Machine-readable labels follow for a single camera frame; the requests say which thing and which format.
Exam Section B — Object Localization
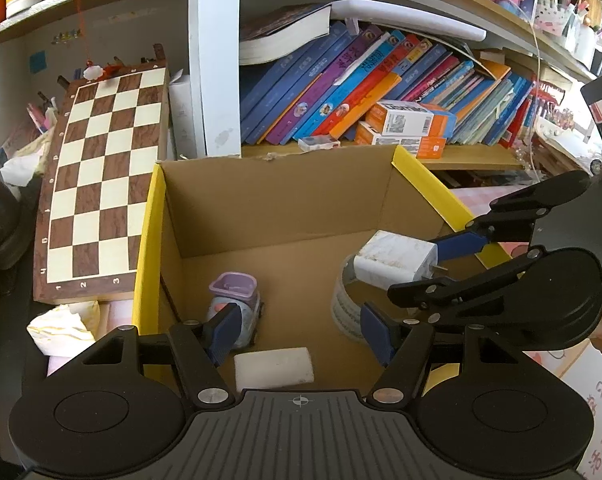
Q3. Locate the yellow cardboard box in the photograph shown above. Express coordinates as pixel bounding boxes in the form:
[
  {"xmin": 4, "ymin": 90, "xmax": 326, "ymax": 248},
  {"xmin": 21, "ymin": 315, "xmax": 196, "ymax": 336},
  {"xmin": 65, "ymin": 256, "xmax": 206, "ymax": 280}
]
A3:
[{"xmin": 132, "ymin": 146, "xmax": 472, "ymax": 392}]

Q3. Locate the red thick dictionary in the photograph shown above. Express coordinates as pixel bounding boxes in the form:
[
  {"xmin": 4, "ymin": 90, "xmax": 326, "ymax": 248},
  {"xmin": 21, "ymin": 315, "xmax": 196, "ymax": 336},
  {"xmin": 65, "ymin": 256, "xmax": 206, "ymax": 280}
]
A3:
[{"xmin": 531, "ymin": 80, "xmax": 566, "ymax": 106}]

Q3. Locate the grey purple toy car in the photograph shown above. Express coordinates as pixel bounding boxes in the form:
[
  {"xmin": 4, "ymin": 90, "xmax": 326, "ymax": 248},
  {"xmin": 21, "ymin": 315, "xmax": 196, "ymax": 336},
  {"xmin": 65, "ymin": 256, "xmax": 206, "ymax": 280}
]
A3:
[{"xmin": 207, "ymin": 272, "xmax": 262, "ymax": 350}]

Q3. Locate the pink cartoon desk mat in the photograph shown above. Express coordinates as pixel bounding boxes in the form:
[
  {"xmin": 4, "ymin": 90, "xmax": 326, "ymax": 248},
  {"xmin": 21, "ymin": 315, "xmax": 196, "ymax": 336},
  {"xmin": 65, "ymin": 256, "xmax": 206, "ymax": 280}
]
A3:
[{"xmin": 426, "ymin": 185, "xmax": 602, "ymax": 479}]

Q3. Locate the white rolled paper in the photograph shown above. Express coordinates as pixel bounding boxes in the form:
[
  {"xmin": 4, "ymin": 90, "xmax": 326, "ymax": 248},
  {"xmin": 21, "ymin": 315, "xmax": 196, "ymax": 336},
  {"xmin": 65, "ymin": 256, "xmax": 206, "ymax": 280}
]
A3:
[{"xmin": 330, "ymin": 0, "xmax": 487, "ymax": 41}]

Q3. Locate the orange white box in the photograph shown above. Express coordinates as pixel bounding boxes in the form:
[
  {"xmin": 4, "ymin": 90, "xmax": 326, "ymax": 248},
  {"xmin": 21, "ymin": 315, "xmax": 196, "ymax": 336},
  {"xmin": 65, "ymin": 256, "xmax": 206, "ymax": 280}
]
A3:
[
  {"xmin": 364, "ymin": 100, "xmax": 456, "ymax": 139},
  {"xmin": 354, "ymin": 122, "xmax": 446, "ymax": 159}
]

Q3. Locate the wooden bookshelf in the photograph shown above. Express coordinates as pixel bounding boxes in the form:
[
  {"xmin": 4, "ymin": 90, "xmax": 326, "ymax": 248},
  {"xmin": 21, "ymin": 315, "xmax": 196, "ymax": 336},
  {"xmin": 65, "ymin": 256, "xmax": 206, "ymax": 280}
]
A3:
[{"xmin": 188, "ymin": 0, "xmax": 594, "ymax": 157}]

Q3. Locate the white eraser block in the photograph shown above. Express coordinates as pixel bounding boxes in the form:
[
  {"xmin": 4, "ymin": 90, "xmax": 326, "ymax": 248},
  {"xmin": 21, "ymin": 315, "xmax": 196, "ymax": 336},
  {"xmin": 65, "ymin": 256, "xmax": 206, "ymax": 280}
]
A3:
[{"xmin": 234, "ymin": 347, "xmax": 314, "ymax": 392}]

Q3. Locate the lower orange white box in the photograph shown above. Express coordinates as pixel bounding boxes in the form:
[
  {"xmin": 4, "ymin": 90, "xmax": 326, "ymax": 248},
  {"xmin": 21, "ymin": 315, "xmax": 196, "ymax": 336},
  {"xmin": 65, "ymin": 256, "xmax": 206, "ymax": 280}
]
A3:
[{"xmin": 354, "ymin": 122, "xmax": 446, "ymax": 159}]

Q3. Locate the white power adapter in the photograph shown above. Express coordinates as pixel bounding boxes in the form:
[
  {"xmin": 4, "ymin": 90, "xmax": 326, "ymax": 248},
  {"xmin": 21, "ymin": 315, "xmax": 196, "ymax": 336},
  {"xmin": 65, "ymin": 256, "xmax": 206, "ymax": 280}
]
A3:
[{"xmin": 353, "ymin": 230, "xmax": 439, "ymax": 290}]

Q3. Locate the small red white box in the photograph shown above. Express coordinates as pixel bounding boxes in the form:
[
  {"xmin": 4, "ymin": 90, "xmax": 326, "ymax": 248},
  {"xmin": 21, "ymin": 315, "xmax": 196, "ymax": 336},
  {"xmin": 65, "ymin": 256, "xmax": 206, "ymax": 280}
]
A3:
[{"xmin": 298, "ymin": 134, "xmax": 340, "ymax": 152}]

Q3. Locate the clear tape roll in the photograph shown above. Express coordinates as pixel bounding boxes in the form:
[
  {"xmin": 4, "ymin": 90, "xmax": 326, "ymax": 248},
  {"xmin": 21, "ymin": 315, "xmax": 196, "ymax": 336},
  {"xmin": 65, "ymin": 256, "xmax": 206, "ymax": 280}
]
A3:
[{"xmin": 330, "ymin": 255, "xmax": 366, "ymax": 344}]

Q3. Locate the upper orange white box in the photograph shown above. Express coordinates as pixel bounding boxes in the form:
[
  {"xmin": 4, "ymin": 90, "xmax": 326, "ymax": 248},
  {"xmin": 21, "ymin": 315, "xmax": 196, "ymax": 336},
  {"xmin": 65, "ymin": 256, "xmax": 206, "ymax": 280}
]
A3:
[{"xmin": 364, "ymin": 100, "xmax": 456, "ymax": 139}]

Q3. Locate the brown white chessboard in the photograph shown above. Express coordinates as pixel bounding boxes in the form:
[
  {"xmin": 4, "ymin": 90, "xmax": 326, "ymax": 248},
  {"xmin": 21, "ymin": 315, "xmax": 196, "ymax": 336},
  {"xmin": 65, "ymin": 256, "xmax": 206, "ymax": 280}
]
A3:
[{"xmin": 33, "ymin": 61, "xmax": 170, "ymax": 304}]

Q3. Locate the white hanging cable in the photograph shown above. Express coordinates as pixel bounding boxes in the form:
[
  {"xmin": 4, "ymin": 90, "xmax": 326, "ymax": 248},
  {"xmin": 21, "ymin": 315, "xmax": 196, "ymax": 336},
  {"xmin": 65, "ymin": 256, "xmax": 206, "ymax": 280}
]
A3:
[{"xmin": 495, "ymin": 0, "xmax": 548, "ymax": 181}]

